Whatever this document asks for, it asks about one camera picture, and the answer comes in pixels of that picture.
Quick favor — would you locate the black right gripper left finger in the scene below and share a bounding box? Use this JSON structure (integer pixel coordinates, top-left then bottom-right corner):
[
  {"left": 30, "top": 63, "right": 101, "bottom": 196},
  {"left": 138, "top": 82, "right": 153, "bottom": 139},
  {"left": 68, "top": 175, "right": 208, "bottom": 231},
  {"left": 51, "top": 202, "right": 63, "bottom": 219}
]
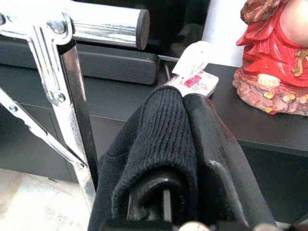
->
[{"left": 127, "top": 177, "right": 183, "bottom": 223}]

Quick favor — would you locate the black jacket with ribbed cuffs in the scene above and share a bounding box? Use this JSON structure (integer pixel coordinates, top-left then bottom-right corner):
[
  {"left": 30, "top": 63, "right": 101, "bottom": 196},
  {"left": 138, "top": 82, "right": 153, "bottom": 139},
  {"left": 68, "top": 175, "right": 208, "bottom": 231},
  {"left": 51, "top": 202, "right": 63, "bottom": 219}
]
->
[{"left": 88, "top": 86, "right": 231, "bottom": 231}]

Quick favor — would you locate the red robed figure statue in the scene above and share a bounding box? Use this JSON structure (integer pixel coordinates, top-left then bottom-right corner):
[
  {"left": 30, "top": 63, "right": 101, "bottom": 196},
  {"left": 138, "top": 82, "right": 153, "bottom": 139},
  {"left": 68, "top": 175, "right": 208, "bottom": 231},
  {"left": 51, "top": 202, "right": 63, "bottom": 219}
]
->
[{"left": 232, "top": 0, "right": 308, "bottom": 116}]

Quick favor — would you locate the black television console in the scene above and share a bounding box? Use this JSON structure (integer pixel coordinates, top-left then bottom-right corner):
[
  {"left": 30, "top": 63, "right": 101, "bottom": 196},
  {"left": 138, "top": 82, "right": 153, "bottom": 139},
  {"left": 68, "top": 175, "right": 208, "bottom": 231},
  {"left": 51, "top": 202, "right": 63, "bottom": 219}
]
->
[{"left": 0, "top": 62, "right": 308, "bottom": 223}]

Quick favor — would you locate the chrome clothes rack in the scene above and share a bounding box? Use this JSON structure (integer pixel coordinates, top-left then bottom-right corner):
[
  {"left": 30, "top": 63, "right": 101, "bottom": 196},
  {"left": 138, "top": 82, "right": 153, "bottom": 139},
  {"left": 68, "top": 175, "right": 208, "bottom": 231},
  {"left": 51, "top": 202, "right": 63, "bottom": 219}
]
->
[{"left": 0, "top": 0, "right": 151, "bottom": 215}]

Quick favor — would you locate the pink white tissue pack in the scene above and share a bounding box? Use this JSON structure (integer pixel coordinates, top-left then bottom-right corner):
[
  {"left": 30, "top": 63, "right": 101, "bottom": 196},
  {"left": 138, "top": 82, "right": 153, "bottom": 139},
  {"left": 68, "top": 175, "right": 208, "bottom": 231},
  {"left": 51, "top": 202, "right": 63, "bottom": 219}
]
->
[{"left": 163, "top": 40, "right": 220, "bottom": 98}]

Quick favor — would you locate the black soundbar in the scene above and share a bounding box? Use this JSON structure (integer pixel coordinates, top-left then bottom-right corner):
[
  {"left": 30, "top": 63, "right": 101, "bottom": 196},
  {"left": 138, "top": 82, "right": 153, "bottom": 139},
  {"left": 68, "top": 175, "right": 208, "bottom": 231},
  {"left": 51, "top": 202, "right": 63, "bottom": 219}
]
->
[{"left": 0, "top": 39, "right": 159, "bottom": 85}]

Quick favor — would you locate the black flat screen television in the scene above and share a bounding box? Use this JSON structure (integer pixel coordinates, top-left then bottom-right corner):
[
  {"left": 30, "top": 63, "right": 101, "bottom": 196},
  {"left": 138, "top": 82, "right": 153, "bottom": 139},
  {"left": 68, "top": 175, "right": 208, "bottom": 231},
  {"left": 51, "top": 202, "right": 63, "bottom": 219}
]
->
[{"left": 74, "top": 0, "right": 212, "bottom": 60}]

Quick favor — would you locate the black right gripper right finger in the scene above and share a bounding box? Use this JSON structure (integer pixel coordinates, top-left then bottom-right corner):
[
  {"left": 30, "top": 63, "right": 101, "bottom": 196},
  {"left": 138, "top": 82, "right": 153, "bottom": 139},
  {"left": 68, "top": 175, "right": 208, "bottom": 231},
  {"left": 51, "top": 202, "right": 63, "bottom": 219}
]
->
[{"left": 183, "top": 94, "right": 278, "bottom": 228}]

